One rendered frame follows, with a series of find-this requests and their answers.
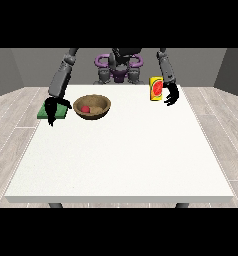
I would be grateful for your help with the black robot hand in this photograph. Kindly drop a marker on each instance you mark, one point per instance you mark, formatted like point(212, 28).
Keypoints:
point(171, 93)
point(51, 107)

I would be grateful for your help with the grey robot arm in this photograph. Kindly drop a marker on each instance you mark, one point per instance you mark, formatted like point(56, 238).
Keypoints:
point(61, 75)
point(166, 67)

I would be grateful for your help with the small red ball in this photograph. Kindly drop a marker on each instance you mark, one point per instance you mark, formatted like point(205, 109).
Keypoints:
point(85, 109)

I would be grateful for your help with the green square pad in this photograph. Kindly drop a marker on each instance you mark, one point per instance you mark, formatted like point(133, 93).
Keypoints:
point(61, 112)

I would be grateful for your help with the grey robot trunk purple rings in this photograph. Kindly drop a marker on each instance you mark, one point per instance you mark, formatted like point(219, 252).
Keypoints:
point(118, 68)

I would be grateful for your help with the dark table leg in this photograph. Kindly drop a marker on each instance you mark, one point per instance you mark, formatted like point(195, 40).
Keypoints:
point(182, 205)
point(55, 205)

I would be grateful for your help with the yellow cup with melon print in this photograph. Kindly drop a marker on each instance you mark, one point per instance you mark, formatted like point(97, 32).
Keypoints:
point(156, 88)

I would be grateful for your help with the brown wooden bowl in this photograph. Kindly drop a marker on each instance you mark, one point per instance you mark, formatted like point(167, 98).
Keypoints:
point(92, 106)

